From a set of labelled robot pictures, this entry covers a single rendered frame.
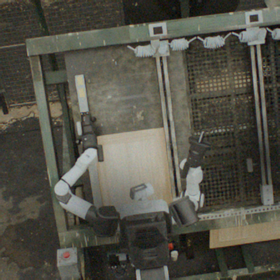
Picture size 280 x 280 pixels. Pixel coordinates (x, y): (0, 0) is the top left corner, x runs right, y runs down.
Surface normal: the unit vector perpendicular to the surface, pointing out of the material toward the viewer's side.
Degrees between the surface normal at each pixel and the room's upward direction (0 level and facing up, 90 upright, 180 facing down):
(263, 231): 90
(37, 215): 0
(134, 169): 57
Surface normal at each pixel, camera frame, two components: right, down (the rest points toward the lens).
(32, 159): -0.08, -0.73
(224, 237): 0.11, 0.67
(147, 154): 0.04, 0.18
